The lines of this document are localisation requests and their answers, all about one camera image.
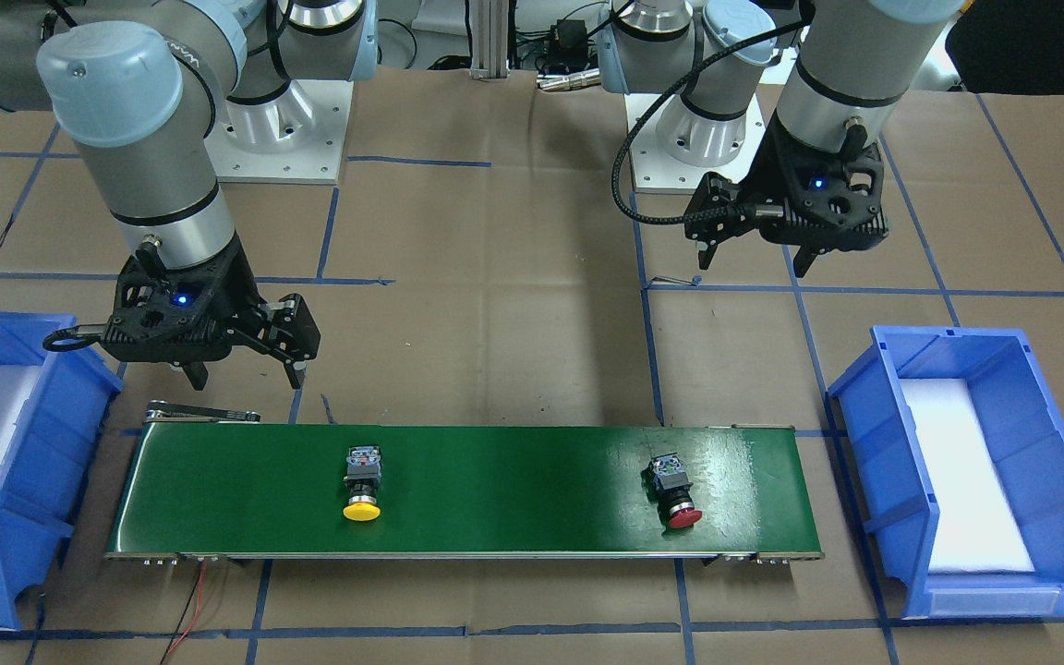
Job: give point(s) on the red push button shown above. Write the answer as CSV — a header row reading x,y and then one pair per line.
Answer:
x,y
671,486

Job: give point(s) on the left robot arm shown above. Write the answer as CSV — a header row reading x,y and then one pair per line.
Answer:
x,y
857,61

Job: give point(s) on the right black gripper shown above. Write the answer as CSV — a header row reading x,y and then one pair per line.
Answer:
x,y
238,288

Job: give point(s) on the green conveyor belt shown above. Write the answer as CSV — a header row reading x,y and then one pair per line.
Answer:
x,y
276,491

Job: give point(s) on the blue bin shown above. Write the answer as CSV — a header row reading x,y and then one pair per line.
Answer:
x,y
1024,433
50,452

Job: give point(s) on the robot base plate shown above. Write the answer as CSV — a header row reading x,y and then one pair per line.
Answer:
x,y
296,137
676,148

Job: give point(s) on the aluminium frame post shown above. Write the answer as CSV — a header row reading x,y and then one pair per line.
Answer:
x,y
489,31

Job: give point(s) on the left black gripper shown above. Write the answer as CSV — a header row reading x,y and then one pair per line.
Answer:
x,y
766,177

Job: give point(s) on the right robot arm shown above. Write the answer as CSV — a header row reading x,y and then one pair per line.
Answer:
x,y
138,86

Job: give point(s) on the yellow push button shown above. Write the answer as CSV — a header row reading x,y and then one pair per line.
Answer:
x,y
363,480

